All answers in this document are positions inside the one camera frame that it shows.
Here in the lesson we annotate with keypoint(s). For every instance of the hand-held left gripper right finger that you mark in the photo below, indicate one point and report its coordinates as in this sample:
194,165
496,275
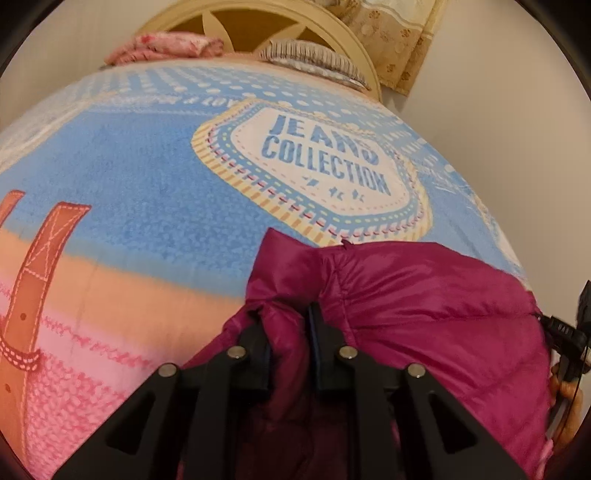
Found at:
323,355

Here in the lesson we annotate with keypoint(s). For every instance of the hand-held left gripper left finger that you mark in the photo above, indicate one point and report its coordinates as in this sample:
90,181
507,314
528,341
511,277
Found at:
258,355

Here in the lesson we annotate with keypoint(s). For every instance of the magenta puffer jacket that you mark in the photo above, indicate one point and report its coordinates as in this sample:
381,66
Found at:
415,300

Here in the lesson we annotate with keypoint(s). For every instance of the person's right hand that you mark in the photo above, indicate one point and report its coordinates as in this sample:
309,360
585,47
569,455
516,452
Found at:
565,392

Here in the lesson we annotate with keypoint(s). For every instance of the blue and pink printed blanket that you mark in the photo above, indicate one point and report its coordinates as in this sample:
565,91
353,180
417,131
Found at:
138,184

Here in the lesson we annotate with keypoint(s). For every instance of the striped pillow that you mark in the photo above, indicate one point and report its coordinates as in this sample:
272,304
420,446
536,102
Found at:
304,53

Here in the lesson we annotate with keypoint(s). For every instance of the beige floral curtain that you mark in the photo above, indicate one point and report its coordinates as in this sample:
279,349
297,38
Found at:
397,41

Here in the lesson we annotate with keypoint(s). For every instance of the pink floral quilt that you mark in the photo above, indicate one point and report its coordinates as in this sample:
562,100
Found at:
161,46

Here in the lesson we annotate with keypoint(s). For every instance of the cream wooden headboard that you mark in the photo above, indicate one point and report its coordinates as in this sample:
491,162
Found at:
323,27

